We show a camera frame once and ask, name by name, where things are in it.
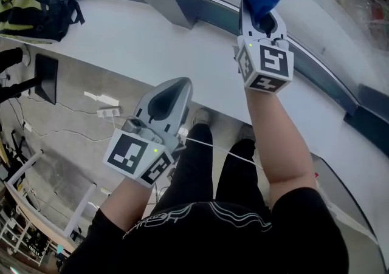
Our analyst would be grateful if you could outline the white power strip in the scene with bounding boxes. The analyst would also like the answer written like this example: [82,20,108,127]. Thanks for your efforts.
[97,106,123,117]

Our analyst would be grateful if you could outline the person's left forearm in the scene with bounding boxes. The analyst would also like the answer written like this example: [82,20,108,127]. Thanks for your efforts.
[98,172,157,233]

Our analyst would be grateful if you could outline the wooden desk with white frame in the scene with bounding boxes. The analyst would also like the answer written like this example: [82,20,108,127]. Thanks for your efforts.
[4,148,98,254]

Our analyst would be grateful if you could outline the person's black trousers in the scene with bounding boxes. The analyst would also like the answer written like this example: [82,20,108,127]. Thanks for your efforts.
[151,123,271,216]

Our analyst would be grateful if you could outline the person's black printed shirt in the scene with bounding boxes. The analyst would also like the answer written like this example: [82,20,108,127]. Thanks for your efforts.
[60,189,350,274]

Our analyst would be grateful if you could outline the green and black backpack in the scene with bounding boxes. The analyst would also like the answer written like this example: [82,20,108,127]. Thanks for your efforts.
[0,0,86,45]

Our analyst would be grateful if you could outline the long white cable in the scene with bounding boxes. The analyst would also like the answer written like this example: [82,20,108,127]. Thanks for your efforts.
[185,137,264,170]

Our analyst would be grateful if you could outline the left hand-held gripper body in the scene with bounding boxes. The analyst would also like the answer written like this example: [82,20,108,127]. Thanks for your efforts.
[103,115,187,188]

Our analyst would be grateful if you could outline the wooden desk with black base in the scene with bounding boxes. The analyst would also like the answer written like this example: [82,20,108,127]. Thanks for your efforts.
[0,53,59,106]

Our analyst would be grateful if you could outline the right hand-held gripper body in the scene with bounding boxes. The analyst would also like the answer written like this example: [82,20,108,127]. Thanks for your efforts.
[233,35,295,95]

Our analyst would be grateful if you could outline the person's grey shoe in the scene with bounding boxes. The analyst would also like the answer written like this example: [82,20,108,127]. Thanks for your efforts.
[238,123,256,142]
[192,108,213,127]

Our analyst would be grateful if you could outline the white shelf rack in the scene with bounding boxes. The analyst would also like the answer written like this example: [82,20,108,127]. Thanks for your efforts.
[0,202,52,266]

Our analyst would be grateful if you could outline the person's right forearm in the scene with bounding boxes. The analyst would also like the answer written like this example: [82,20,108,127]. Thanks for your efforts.
[244,86,318,207]

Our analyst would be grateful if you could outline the white window sill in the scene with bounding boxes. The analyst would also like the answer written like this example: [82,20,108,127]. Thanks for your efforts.
[0,0,389,237]

